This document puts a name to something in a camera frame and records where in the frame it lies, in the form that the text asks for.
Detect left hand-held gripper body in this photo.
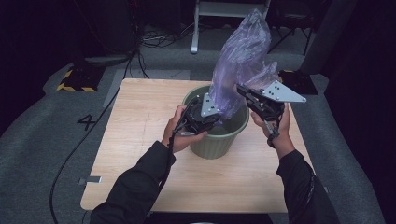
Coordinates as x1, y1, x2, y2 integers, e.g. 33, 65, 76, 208
179, 91, 221, 135

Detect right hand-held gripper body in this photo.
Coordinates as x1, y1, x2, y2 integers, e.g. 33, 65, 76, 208
247, 79, 308, 122

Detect green plastic bucket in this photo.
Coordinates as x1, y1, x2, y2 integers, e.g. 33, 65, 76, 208
181, 85, 250, 161

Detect purple translucent plastic bag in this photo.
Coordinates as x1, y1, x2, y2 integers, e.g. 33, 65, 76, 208
207, 7, 280, 121

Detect person's left hand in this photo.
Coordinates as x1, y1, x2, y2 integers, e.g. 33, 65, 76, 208
161, 105, 208, 154

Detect person's right hand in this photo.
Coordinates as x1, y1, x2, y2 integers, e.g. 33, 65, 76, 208
249, 103, 297, 160

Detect black yellow striped base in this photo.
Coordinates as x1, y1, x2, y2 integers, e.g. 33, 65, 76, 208
56, 64, 106, 93
277, 69, 318, 96

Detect black tripod stand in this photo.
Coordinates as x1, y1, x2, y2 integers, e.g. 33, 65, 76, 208
266, 7, 314, 57

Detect grey column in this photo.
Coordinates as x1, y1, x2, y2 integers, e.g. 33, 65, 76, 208
300, 0, 359, 76

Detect grey tape strip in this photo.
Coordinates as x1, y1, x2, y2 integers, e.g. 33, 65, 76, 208
78, 175, 103, 186

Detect dark equipment stand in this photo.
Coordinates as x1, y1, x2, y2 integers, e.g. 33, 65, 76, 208
70, 0, 141, 68

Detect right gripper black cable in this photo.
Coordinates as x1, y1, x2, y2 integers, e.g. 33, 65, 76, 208
263, 119, 282, 143

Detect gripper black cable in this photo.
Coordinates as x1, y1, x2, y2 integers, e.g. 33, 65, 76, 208
157, 116, 190, 195
263, 119, 282, 143

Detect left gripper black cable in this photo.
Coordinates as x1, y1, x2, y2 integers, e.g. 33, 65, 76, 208
157, 116, 190, 195

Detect white metal stand frame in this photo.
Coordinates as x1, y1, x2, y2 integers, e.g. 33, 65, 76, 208
190, 0, 272, 55

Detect bundle of floor cables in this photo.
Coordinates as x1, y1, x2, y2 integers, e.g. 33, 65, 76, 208
140, 21, 195, 49

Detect long black floor cable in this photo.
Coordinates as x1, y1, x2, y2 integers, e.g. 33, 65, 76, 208
49, 50, 139, 224

